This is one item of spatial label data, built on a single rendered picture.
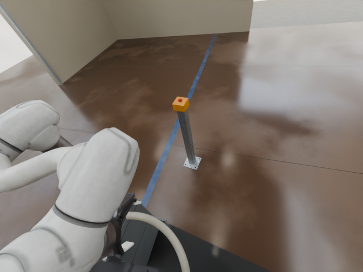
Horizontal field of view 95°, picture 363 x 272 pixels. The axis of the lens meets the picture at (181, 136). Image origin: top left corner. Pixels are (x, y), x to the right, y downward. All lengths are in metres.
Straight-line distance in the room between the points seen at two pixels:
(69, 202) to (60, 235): 0.05
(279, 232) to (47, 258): 2.02
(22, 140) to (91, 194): 0.54
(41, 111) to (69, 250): 0.58
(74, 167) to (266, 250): 1.95
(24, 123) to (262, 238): 2.04
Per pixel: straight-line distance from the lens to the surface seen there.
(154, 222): 0.76
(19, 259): 0.33
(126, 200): 0.57
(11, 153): 0.83
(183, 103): 1.54
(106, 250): 0.46
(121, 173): 0.32
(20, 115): 0.82
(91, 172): 0.32
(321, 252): 2.26
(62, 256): 0.34
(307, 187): 2.46
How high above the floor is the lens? 2.03
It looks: 48 degrees down
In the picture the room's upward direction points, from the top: 13 degrees counter-clockwise
